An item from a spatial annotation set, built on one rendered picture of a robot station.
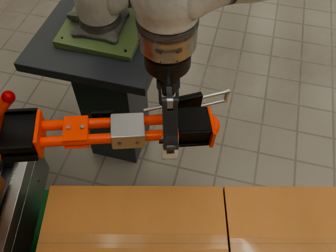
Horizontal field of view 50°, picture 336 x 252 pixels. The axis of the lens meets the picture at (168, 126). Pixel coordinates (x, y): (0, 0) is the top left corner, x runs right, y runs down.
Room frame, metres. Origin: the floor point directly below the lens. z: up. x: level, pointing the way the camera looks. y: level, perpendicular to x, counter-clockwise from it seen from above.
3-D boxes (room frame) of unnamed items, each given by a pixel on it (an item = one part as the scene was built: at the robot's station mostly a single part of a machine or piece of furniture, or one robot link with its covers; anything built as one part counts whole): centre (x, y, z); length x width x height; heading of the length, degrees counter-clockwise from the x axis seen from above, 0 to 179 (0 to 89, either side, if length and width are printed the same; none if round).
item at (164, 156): (0.36, 0.00, 1.11); 0.03 x 0.01 x 0.07; 93
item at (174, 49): (0.43, 0.00, 1.31); 0.09 x 0.09 x 0.06
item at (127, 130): (0.44, 0.08, 1.05); 0.07 x 0.07 x 0.04; 6
